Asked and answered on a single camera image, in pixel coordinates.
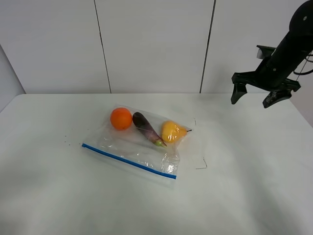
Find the orange fruit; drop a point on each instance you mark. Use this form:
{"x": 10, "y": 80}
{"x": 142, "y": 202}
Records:
{"x": 121, "y": 118}

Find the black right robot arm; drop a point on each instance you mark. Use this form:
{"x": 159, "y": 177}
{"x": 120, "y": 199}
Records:
{"x": 300, "y": 34}

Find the purple eggplant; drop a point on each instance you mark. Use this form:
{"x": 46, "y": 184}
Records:
{"x": 145, "y": 128}

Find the clear zip bag blue seal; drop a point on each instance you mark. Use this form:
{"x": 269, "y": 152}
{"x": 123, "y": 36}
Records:
{"x": 131, "y": 147}

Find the yellow pear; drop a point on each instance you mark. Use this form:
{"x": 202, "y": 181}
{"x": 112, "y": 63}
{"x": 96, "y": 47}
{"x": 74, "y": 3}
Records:
{"x": 172, "y": 132}

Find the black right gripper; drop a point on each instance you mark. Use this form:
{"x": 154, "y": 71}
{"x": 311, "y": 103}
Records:
{"x": 271, "y": 75}

